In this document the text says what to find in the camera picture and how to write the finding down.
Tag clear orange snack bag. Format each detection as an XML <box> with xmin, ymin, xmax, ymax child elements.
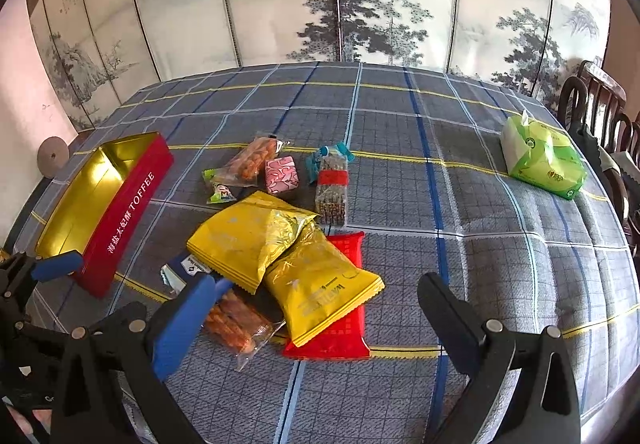
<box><xmin>204</xmin><ymin>286</ymin><xmax>285</xmax><ymax>372</ymax></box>

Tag yellow snack bag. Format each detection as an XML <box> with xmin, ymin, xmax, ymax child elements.
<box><xmin>264</xmin><ymin>224</ymin><xmax>385</xmax><ymax>348</ymax></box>
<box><xmin>186</xmin><ymin>191</ymin><xmax>317</xmax><ymax>294</ymax></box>

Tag red snack packet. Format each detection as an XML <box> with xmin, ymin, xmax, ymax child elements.
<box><xmin>282</xmin><ymin>231</ymin><xmax>370</xmax><ymax>360</ymax></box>

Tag grey stick pack red band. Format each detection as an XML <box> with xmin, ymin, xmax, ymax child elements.
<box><xmin>314</xmin><ymin>148</ymin><xmax>349</xmax><ymax>227</ymax></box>

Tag blue soda cracker pack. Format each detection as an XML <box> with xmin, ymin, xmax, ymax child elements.
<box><xmin>160</xmin><ymin>251</ymin><xmax>212</xmax><ymax>297</ymax></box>

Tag clear bag orange snacks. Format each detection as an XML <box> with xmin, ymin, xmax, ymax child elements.
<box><xmin>213</xmin><ymin>134</ymin><xmax>288</xmax><ymax>187</ymax></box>

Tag red gold toffee tin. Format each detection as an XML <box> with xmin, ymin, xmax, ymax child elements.
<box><xmin>35</xmin><ymin>132</ymin><xmax>174</xmax><ymax>297</ymax></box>

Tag round stone disc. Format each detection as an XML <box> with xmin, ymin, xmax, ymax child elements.
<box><xmin>37</xmin><ymin>136</ymin><xmax>70</xmax><ymax>178</ymax></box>

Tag green long candy wrapper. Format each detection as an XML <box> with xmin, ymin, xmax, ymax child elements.
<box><xmin>202</xmin><ymin>169</ymin><xmax>236</xmax><ymax>205</ymax></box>

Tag plaid blue grey tablecloth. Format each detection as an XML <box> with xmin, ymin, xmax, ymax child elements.
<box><xmin>14</xmin><ymin>62</ymin><xmax>639</xmax><ymax>443</ymax></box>

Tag pink patterned small packet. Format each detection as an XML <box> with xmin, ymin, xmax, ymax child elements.
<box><xmin>265</xmin><ymin>156</ymin><xmax>299</xmax><ymax>195</ymax></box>

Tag teal small wrapper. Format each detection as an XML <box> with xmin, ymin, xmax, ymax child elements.
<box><xmin>305</xmin><ymin>141</ymin><xmax>355</xmax><ymax>184</ymax></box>

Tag green tissue pack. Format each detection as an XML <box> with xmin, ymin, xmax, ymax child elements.
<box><xmin>500</xmin><ymin>111</ymin><xmax>587</xmax><ymax>200</ymax></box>

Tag painted folding screen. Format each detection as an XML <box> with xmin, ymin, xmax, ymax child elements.
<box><xmin>26</xmin><ymin>0</ymin><xmax>611</xmax><ymax>130</ymax></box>

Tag dark wooden chair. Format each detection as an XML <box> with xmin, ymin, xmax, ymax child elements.
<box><xmin>556</xmin><ymin>60</ymin><xmax>639</xmax><ymax>263</ymax></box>

